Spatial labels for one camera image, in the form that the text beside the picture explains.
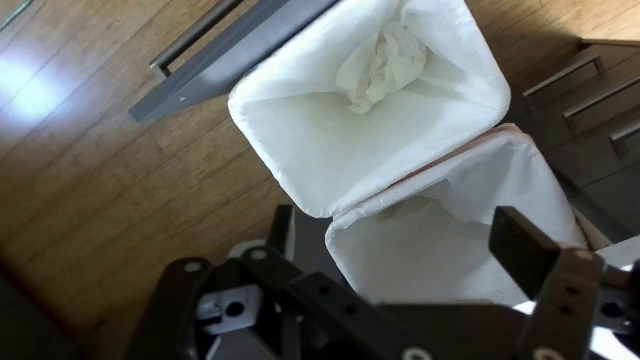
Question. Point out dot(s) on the white lined trash bin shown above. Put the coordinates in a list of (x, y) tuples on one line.
[(432, 247), (332, 126)]

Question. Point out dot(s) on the white paper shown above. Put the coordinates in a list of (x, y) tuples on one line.
[(383, 62)]

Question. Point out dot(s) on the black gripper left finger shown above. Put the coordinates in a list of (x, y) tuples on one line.
[(292, 306)]

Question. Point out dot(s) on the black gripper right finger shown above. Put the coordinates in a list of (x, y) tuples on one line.
[(561, 292)]

